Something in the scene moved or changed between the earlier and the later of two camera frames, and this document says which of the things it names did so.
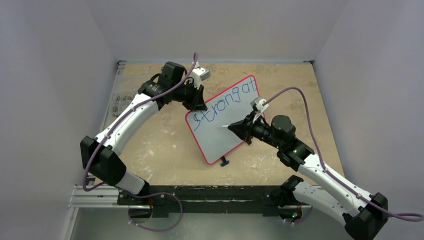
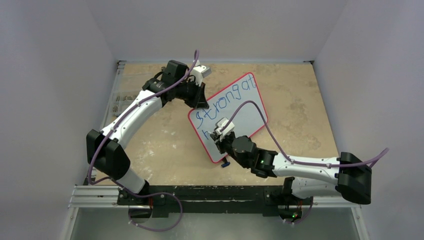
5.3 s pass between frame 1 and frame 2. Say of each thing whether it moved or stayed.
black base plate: stayed
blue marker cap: stayed
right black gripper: moved
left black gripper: stayed
